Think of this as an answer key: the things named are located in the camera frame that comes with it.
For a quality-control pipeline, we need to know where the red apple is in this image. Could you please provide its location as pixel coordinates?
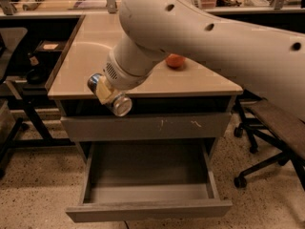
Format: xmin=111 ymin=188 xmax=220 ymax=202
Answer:
xmin=165 ymin=54 xmax=185 ymax=69

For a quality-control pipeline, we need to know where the black side table left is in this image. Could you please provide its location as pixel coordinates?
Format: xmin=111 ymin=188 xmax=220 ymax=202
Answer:
xmin=4 ymin=39 xmax=75 ymax=149

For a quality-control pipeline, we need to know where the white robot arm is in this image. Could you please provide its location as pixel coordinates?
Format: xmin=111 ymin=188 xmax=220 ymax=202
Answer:
xmin=102 ymin=0 xmax=305 ymax=119

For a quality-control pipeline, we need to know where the grey drawer cabinet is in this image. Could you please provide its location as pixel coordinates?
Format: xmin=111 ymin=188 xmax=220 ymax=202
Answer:
xmin=44 ymin=10 xmax=246 ymax=164

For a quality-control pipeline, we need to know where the black office chair right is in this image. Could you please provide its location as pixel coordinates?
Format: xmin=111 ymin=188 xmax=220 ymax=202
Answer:
xmin=234 ymin=94 xmax=305 ymax=189

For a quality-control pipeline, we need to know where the open grey middle drawer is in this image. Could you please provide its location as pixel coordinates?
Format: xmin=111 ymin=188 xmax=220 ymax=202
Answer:
xmin=66 ymin=139 xmax=233 ymax=222

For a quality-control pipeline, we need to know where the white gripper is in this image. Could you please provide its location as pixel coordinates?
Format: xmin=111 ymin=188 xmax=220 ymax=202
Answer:
xmin=95 ymin=51 xmax=149 ymax=105

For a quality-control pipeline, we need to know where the silver blue redbull can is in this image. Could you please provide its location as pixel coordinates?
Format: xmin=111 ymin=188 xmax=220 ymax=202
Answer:
xmin=87 ymin=73 xmax=132 ymax=117

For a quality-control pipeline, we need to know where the closed grey top drawer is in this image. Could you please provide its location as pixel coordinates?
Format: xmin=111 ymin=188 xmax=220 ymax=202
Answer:
xmin=61 ymin=113 xmax=231 ymax=142

